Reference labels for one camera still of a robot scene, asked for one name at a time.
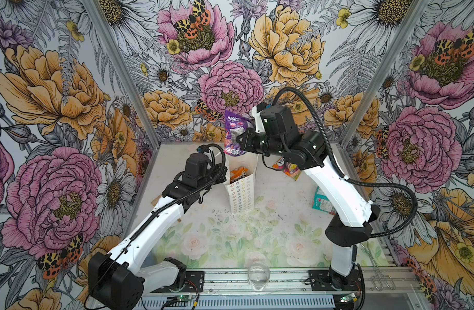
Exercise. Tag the aluminium front rail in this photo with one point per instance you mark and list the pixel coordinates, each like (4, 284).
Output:
(235, 281)

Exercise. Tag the white paper bag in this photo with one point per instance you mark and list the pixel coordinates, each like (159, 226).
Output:
(241, 193)

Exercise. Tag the red Fox's candy packet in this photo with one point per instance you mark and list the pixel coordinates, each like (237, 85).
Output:
(290, 170)

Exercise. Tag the teal snack packet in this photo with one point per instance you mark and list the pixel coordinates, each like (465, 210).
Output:
(322, 203)

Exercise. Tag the purple snack packet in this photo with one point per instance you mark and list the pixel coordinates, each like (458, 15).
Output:
(235, 125)

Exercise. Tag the metal tongs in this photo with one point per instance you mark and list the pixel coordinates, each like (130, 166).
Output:
(379, 280)

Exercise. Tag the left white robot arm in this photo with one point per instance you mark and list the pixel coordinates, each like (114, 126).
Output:
(118, 279)

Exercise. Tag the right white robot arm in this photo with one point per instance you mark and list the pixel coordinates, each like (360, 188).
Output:
(350, 225)

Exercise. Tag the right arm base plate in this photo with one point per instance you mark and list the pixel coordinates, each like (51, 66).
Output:
(329, 280)

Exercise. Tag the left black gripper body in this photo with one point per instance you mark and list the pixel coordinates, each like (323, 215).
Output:
(220, 172)

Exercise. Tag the clear plastic cup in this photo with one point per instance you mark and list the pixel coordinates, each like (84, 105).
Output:
(258, 275)

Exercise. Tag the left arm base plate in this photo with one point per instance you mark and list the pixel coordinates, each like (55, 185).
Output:
(193, 283)

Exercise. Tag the wooden block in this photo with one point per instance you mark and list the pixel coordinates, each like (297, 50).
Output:
(155, 201)

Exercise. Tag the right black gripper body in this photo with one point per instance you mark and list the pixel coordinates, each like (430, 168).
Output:
(245, 141)

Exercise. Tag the orange snack packet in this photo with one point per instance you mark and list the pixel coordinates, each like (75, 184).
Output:
(238, 174)

